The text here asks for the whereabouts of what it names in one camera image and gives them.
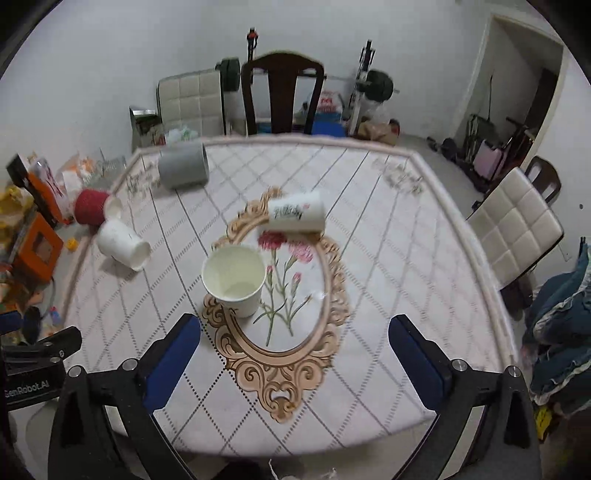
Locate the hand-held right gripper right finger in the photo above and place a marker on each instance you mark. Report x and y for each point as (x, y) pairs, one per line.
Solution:
(417, 360)

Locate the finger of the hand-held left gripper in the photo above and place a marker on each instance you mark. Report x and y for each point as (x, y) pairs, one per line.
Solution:
(62, 342)

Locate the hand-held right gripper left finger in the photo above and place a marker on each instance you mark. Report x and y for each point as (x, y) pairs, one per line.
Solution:
(171, 357)

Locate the white cup with black print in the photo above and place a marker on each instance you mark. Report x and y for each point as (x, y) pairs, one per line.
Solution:
(295, 213)

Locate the white paper cup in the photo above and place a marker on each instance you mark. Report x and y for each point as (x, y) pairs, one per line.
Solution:
(234, 279)

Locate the plain white cup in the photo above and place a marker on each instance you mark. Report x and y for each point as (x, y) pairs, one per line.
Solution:
(122, 243)

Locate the red cup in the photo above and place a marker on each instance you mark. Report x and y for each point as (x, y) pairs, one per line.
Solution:
(91, 206)

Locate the small white cup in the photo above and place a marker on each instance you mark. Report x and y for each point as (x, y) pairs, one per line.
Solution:
(113, 207)

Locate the grey cup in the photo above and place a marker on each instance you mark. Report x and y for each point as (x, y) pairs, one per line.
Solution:
(182, 165)

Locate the floral patterned tablecloth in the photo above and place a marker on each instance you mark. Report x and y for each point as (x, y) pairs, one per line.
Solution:
(392, 258)

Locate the pile of blue clothes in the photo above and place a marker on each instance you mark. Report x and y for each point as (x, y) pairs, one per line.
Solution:
(561, 323)

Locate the orange and black box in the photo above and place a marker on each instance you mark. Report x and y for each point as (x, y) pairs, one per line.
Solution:
(39, 194)

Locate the cream padded chair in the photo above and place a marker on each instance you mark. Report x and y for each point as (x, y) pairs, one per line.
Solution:
(517, 230)
(191, 104)

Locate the pink case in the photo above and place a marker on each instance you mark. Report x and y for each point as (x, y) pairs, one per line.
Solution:
(487, 159)

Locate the white plastic bag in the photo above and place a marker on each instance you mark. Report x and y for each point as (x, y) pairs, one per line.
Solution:
(181, 135)

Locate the dark wooden chair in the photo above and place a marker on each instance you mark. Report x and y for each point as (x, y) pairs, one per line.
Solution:
(545, 177)
(281, 92)

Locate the metal bin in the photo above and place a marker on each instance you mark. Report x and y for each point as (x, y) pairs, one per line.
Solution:
(142, 127)

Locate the brown bag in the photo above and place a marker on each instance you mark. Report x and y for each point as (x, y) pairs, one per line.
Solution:
(379, 131)

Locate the blue box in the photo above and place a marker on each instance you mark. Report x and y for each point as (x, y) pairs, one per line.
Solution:
(328, 128)

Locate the red and white package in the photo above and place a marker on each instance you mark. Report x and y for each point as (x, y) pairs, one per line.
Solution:
(330, 102)

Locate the barbell rack stand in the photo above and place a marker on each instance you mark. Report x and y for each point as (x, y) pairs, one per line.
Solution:
(361, 92)

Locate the dark green weight plate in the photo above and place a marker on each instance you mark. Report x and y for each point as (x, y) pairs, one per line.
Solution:
(229, 74)
(381, 85)

